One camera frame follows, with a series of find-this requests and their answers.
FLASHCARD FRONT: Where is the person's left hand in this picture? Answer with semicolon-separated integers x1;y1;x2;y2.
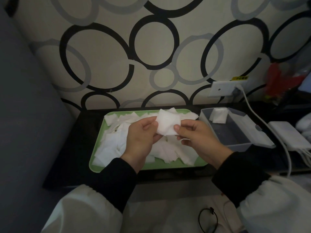
121;116;164;174

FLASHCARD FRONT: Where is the person's right hand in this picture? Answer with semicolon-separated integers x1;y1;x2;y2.
174;119;234;170

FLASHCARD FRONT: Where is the clear plastic box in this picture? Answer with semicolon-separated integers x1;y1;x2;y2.
199;107;253;153

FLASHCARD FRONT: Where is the pile of white cotton pads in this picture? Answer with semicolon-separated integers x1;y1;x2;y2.
93;108;200;168

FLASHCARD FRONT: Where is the green plastic tray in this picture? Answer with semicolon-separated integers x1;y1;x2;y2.
89;108;209;173

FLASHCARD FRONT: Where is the person's right forearm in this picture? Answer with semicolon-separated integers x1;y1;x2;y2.
212;151;311;233

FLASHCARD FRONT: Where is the person's left forearm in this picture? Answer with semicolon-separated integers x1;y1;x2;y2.
41;157;138;233

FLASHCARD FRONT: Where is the white power bank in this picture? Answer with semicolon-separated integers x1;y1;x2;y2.
268;121;311;151

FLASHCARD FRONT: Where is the red decoration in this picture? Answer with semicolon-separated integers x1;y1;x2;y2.
264;63;305;102

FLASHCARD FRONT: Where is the white neck fan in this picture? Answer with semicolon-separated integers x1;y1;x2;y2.
295;113;311;134

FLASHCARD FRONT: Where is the grey upholstered sofa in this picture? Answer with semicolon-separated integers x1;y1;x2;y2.
0;5;76;233

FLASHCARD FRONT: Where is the blue curtain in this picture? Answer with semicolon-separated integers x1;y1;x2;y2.
297;72;311;95

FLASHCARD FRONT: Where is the white wall socket plate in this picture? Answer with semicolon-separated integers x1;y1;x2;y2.
208;81;245;98

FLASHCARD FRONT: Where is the black hair tie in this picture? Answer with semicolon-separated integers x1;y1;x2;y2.
198;207;218;233

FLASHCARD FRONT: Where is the white charger cable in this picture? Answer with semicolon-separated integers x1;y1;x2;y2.
233;84;292;177

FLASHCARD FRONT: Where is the white looped cable bundle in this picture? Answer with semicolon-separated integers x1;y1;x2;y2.
295;148;311;167

